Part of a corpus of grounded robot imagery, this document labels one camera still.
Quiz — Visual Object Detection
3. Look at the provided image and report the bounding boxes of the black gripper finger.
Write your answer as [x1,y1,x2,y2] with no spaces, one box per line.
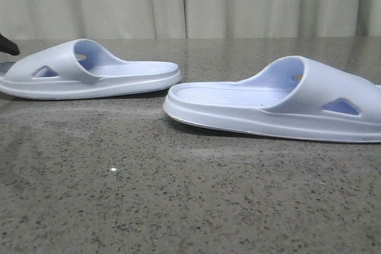
[0,34,20,56]

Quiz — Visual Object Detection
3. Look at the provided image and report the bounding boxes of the light blue slipper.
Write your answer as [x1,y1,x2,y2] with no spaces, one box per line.
[1,39,182,100]
[164,56,380,142]

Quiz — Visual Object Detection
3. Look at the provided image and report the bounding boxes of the pale green curtain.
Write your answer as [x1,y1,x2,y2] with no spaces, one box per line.
[1,0,380,40]

